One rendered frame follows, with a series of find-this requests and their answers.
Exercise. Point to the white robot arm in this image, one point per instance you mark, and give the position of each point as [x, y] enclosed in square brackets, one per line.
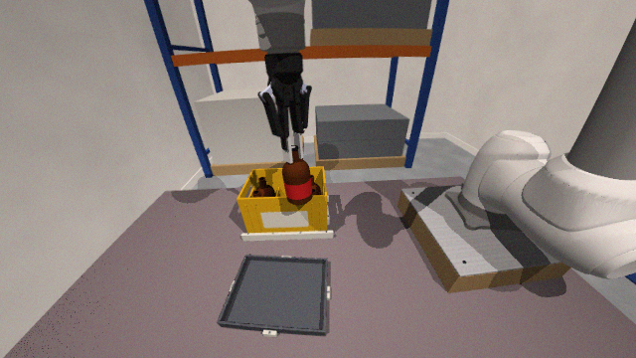
[580, 208]

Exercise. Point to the yellow divided crate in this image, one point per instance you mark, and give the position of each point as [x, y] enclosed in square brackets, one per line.
[276, 214]

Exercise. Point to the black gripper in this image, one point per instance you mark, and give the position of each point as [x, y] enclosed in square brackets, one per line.
[289, 91]

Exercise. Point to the brown bottle with red band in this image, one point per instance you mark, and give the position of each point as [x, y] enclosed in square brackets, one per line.
[297, 179]

